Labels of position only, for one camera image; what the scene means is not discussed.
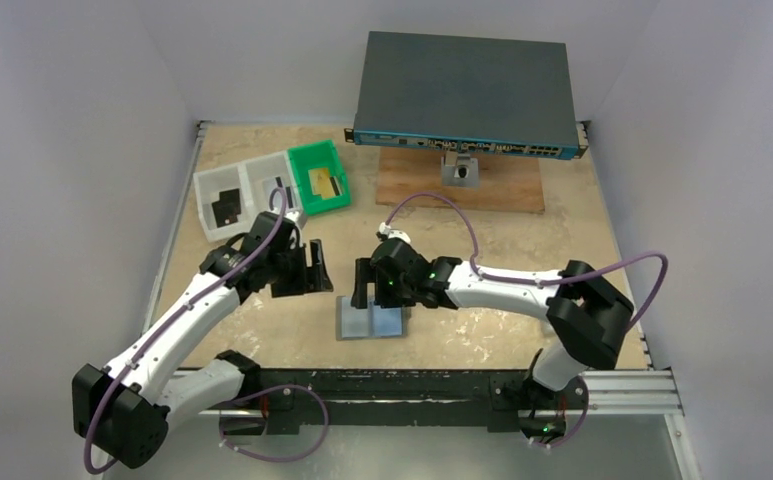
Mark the black card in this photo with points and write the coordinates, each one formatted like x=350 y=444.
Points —
x=223 y=216
x=231 y=199

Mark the green bin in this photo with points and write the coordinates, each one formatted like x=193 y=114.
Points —
x=322 y=154

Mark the brown wooden board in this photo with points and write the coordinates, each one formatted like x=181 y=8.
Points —
x=507 y=183

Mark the grey leather card holder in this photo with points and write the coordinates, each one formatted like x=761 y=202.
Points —
x=371 y=322

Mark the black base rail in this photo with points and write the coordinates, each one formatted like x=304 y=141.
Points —
x=497 y=400

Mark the aluminium frame rail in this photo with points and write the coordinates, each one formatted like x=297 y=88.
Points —
x=620 y=392

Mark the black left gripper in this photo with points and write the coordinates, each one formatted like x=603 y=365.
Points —
x=310 y=279

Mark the white bin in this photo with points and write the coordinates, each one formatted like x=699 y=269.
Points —
x=259 y=177
x=207 y=186

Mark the gold card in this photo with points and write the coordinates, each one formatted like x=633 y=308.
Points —
x=314 y=176
x=330 y=187

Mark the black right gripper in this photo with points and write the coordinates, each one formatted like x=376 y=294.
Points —
x=367 y=279

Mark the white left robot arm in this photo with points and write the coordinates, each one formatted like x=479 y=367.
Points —
x=125 y=409

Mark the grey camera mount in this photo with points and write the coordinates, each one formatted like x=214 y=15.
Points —
x=459 y=170

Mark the white left bin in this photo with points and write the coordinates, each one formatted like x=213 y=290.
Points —
x=207 y=186

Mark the grey network switch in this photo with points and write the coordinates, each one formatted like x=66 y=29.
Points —
x=467 y=94

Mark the white middle bin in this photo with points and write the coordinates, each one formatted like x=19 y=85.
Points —
x=259 y=177

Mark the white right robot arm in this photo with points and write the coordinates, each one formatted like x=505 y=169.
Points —
x=587 y=314

